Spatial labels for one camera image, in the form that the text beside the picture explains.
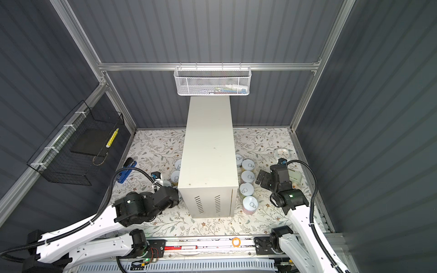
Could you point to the tubes in white basket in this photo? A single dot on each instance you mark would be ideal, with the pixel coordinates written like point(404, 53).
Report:
point(226, 89)

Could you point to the can left row far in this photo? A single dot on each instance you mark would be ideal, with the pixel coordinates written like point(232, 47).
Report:
point(178, 164)

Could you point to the white metal cabinet counter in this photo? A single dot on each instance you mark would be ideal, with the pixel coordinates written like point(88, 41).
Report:
point(208, 180)

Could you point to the small green white box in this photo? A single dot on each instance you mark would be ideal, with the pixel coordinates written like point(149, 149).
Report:
point(295, 178)

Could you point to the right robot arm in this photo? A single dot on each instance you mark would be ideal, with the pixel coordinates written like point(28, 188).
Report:
point(305, 244)

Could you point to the white wire mesh basket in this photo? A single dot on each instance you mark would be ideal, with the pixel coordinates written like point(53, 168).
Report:
point(190, 82)

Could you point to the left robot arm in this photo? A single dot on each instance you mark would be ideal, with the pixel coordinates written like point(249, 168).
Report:
point(78, 243)

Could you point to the black wire basket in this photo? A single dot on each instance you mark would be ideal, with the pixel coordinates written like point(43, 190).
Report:
point(77, 152)

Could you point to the round white alarm clock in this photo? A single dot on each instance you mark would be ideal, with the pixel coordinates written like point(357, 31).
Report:
point(282, 153)

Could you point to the green labelled can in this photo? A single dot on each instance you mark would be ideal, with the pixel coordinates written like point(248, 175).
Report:
point(166, 183)

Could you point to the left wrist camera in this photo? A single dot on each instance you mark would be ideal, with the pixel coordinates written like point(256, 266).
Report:
point(157, 179)

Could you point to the red white marker pen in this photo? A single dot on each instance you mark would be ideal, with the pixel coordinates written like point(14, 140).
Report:
point(185, 247)

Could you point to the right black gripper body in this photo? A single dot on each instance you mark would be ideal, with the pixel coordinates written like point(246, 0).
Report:
point(266, 181)

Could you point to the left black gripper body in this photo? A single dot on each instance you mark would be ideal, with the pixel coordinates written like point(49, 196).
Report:
point(176, 204)

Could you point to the pink labelled can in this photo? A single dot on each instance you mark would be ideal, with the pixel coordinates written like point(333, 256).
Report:
point(249, 205)

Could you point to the yellow strip in basket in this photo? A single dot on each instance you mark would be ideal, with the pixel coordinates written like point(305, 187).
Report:
point(112, 138)

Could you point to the blue stapler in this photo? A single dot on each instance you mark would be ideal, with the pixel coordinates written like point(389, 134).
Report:
point(122, 176)

